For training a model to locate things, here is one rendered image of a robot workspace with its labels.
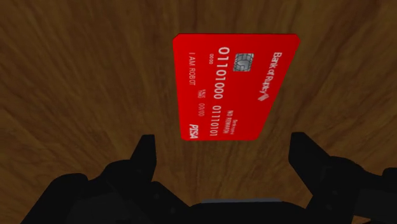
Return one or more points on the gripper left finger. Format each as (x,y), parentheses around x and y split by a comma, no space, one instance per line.
(130,180)

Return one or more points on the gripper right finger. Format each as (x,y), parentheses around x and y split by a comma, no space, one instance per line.
(325,176)

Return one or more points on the red bank card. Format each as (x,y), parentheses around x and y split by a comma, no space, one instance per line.
(229,93)

